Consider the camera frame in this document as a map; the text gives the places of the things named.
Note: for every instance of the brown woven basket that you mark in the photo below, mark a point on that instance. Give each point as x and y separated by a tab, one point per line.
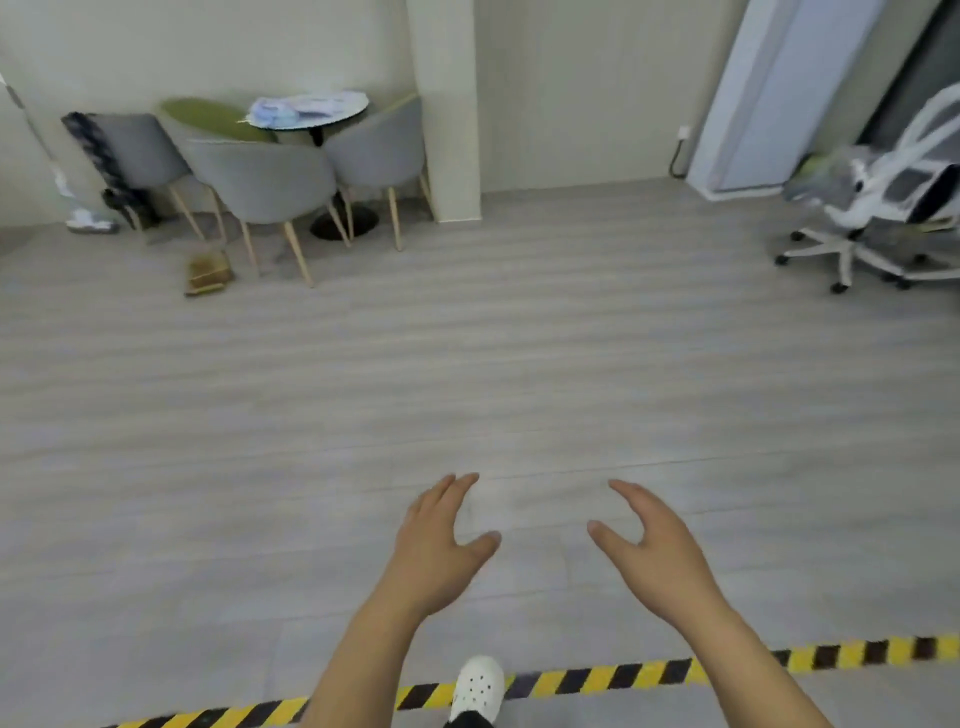
210	274

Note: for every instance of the green tub chair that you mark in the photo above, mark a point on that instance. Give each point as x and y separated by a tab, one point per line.
210	118

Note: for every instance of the white floor mop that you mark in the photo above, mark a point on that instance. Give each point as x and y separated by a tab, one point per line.
90	223

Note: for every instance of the pale blue plastic bags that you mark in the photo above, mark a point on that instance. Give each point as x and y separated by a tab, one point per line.
300	109

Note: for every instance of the grey tub chair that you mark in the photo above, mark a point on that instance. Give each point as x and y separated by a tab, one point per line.
262	180
146	154
382	150

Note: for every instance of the person's left hand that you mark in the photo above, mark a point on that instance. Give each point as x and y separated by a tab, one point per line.
435	555

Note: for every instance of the white perforated clog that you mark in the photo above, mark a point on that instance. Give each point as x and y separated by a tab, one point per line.
478	686

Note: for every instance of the black yellow floor tape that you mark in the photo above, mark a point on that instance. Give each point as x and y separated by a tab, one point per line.
600	677

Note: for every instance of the person's black trousers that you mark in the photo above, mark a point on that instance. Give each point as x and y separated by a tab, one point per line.
469	721

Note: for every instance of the person's left forearm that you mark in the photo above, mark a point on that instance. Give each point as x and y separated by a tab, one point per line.
367	667

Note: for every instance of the white standing air conditioner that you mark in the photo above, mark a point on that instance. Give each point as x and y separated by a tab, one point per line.
780	90

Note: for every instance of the frosted glass panel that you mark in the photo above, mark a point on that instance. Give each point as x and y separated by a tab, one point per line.
922	67

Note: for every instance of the black patterned scarf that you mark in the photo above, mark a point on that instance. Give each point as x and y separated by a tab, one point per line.
94	150

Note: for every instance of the white grey mesh office chair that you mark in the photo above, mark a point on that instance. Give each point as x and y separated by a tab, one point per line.
851	240

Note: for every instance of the yellow sports bib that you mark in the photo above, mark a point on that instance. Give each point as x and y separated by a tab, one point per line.
804	169

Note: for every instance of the person's right hand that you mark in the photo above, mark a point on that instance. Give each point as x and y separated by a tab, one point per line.
667	570

